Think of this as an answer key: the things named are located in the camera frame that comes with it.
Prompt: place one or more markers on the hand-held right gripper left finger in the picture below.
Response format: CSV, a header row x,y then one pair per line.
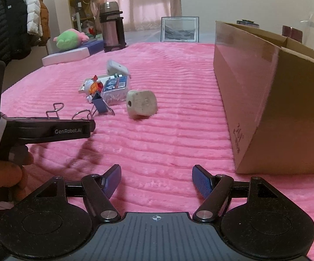
x,y
113,180

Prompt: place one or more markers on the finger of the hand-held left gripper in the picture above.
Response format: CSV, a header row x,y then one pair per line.
x,y
64,129

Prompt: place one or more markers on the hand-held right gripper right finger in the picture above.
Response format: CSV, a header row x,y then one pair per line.
x,y
200,180

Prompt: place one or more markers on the small white box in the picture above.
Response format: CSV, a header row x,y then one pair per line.
x,y
82,87

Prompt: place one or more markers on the blue dental floss pick box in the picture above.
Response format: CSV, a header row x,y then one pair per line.
x,y
114,89

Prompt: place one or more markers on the brown cardboard box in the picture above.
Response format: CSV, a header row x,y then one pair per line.
x,y
268,100

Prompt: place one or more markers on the person's left hand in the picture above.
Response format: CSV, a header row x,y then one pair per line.
x,y
1,176

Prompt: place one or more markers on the blue binder clip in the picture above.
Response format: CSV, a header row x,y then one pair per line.
x,y
102,105

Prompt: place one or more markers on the white red toy figurine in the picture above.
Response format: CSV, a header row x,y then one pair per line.
x,y
93,88

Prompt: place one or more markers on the pink ribbed blanket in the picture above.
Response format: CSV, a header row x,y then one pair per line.
x,y
159,146

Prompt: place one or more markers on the black jacket with white tag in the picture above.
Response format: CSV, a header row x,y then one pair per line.
x,y
15,24

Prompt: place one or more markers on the flat white box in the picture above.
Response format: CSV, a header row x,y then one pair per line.
x,y
64,56

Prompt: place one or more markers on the white plastic device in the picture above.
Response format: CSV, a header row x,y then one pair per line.
x,y
116,67

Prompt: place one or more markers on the purple flat pad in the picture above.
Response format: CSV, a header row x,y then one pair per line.
x,y
94,46

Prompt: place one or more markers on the green pink plush toy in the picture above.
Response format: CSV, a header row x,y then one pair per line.
x,y
69,40

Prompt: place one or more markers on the brown jacket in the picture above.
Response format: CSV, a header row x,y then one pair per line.
x,y
44,19

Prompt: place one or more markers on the white puffer jacket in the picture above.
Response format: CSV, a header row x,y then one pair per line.
x,y
33,11

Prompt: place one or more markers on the red white small doll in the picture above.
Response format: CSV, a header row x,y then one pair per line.
x,y
87,28

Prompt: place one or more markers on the pink curtain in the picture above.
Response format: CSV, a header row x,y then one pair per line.
x,y
146,2

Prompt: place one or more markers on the framed grey picture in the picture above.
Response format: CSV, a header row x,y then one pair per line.
x,y
180,30

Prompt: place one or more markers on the glass kettle with dark lid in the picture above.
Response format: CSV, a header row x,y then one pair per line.
x,y
248,22

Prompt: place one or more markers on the dark red cup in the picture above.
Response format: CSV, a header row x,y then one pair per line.
x,y
293,34

